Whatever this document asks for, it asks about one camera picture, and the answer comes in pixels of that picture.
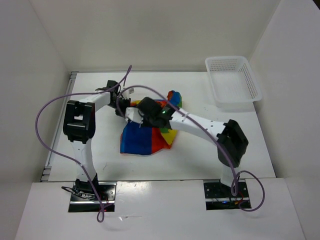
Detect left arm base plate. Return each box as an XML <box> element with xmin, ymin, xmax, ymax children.
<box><xmin>61</xmin><ymin>182</ymin><xmax>117</xmax><ymax>213</ymax></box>

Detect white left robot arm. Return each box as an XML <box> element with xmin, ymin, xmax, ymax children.
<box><xmin>62</xmin><ymin>80</ymin><xmax>131</xmax><ymax>200</ymax></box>

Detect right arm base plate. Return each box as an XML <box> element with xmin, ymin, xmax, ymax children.
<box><xmin>203</xmin><ymin>180</ymin><xmax>252</xmax><ymax>211</ymax></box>

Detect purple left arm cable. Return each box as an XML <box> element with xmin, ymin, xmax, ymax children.
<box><xmin>34</xmin><ymin>64</ymin><xmax>133</xmax><ymax>223</ymax></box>

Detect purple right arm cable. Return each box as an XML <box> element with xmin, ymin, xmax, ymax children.
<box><xmin>119</xmin><ymin>85</ymin><xmax>266</xmax><ymax>213</ymax></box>

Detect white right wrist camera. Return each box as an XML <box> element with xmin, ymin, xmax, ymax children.
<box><xmin>125</xmin><ymin>107</ymin><xmax>144</xmax><ymax>125</ymax></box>

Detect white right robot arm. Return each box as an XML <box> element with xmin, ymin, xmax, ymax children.
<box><xmin>135</xmin><ymin>97</ymin><xmax>249</xmax><ymax>197</ymax></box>

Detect rainbow striped shorts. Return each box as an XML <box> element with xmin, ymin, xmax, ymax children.
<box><xmin>119</xmin><ymin>90</ymin><xmax>183</xmax><ymax>156</ymax></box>

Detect white plastic basket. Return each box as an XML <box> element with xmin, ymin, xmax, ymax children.
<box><xmin>205</xmin><ymin>55</ymin><xmax>263</xmax><ymax>107</ymax></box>

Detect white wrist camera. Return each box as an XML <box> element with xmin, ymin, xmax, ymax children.
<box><xmin>119</xmin><ymin>87</ymin><xmax>135</xmax><ymax>100</ymax></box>
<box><xmin>125</xmin><ymin>107</ymin><xmax>144</xmax><ymax>125</ymax></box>

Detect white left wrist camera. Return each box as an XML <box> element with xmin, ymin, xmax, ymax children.
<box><xmin>119</xmin><ymin>87</ymin><xmax>135</xmax><ymax>100</ymax></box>

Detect aluminium table edge rail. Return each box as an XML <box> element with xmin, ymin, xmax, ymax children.
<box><xmin>40</xmin><ymin>71</ymin><xmax>78</xmax><ymax>182</ymax></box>

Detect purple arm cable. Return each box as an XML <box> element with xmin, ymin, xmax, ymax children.
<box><xmin>119</xmin><ymin>85</ymin><xmax>266</xmax><ymax>213</ymax></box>
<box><xmin>34</xmin><ymin>64</ymin><xmax>133</xmax><ymax>223</ymax></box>

